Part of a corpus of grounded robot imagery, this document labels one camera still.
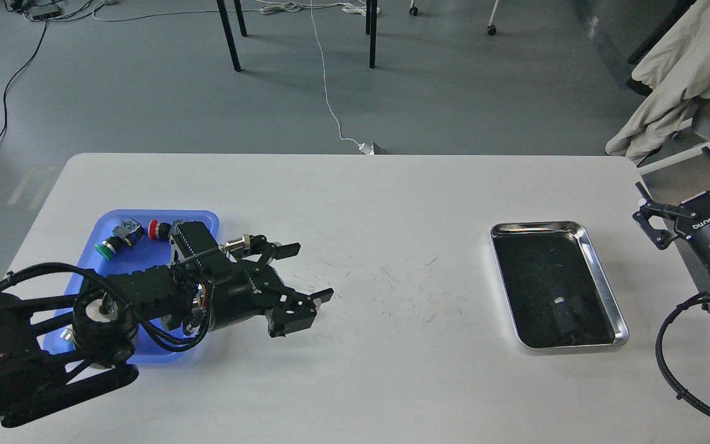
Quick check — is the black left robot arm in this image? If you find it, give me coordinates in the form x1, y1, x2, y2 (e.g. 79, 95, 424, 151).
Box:
0, 220, 333, 428

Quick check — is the red push button switch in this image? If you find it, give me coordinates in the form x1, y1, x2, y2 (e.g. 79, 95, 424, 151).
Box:
147, 219, 173, 242

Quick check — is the black table leg left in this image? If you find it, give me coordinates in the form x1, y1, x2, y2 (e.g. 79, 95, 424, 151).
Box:
215, 0, 248, 72

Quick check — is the white power adapter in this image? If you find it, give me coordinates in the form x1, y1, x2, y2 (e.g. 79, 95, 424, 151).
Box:
358, 142, 387, 155

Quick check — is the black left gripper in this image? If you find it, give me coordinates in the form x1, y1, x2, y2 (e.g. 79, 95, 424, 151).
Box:
210, 235, 333, 337

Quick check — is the black table leg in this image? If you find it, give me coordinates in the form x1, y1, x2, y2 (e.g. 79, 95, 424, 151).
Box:
364, 0, 378, 68
215, 0, 248, 72

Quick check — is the white floor cable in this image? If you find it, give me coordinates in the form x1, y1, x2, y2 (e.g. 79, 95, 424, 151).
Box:
93, 0, 380, 149

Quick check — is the green push button switch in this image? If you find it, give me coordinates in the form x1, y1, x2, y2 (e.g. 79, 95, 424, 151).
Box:
95, 218, 145, 261

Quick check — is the silver metal tray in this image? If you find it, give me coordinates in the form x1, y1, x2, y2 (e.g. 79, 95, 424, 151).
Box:
490, 220, 629, 352

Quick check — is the blue plastic tray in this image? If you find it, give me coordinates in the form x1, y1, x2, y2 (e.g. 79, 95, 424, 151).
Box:
43, 209, 221, 368

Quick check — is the black table leg right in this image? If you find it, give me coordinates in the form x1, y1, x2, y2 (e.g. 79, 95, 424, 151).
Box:
364, 0, 378, 68

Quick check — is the yellow push button switch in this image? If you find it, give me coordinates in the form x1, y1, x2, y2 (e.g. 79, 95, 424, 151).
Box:
59, 326, 75, 343

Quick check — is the beige cloth on chair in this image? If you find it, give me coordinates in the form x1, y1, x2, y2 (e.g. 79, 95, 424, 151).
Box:
604, 1, 710, 164

